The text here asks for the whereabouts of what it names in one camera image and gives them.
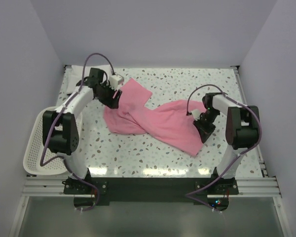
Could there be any pink t shirt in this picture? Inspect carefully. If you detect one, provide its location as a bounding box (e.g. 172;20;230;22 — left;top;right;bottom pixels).
103;79;206;157

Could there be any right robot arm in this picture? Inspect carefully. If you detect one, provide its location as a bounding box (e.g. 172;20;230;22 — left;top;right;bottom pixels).
189;93;261;179

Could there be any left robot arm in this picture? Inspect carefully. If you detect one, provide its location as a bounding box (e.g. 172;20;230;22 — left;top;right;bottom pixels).
40;68;124;179

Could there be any folded white t shirt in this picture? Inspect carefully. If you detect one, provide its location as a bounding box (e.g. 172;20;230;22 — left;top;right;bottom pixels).
66;65;112;95

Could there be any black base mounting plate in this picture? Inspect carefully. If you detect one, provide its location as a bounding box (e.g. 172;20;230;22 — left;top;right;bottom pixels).
62;176;239;210

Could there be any white perforated plastic basket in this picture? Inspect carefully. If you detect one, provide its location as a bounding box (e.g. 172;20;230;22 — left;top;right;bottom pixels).
23;106;83;176

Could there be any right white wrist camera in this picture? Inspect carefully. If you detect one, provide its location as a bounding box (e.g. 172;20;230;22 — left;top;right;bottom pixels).
186;109;201;120

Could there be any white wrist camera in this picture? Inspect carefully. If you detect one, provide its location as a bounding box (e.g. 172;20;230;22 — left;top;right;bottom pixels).
109;74;124;90
186;109;201;120

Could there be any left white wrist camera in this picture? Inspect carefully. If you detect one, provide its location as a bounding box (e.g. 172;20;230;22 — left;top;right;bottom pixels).
109;74;124;90

